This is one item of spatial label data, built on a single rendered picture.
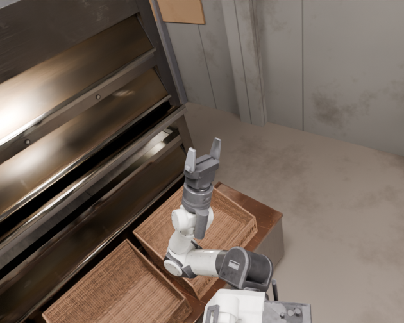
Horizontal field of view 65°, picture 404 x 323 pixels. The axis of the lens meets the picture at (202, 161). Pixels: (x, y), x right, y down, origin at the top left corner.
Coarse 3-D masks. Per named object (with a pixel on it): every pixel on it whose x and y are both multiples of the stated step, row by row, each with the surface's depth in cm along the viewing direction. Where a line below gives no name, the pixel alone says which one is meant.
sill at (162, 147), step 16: (160, 144) 188; (144, 160) 180; (128, 176) 173; (96, 192) 169; (112, 192) 169; (80, 208) 162; (96, 208) 165; (64, 224) 156; (48, 240) 151; (16, 256) 148; (32, 256) 147; (0, 272) 143; (16, 272) 144
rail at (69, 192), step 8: (184, 104) 165; (176, 112) 163; (160, 120) 159; (152, 128) 155; (144, 136) 153; (128, 144) 150; (136, 144) 151; (120, 152) 146; (112, 160) 144; (104, 168) 142; (88, 176) 138; (80, 184) 136; (72, 192) 135; (56, 200) 131; (48, 208) 129; (40, 216) 128; (24, 224) 125; (32, 224) 126; (16, 232) 123; (8, 240) 122; (0, 248) 120
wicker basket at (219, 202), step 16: (176, 192) 202; (160, 208) 196; (176, 208) 204; (224, 208) 211; (240, 208) 194; (144, 224) 191; (160, 224) 198; (240, 224) 206; (256, 224) 195; (144, 240) 192; (160, 240) 200; (208, 240) 202; (224, 240) 200; (240, 240) 197; (160, 256) 177; (192, 288) 170; (208, 288) 179
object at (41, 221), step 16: (160, 112) 172; (144, 128) 163; (160, 128) 158; (112, 144) 161; (144, 144) 154; (96, 160) 153; (80, 176) 145; (96, 176) 141; (48, 192) 144; (64, 192) 139; (80, 192) 137; (32, 208) 137; (0, 224) 136; (16, 224) 131; (0, 240) 126; (16, 240) 124; (0, 256) 121
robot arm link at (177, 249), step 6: (174, 234) 109; (174, 240) 109; (180, 240) 107; (186, 240) 106; (168, 246) 117; (174, 246) 110; (180, 246) 109; (186, 246) 110; (192, 246) 118; (168, 252) 115; (174, 252) 113; (180, 252) 112; (186, 252) 116; (168, 258) 113; (174, 258) 113; (180, 258) 114; (180, 264) 113
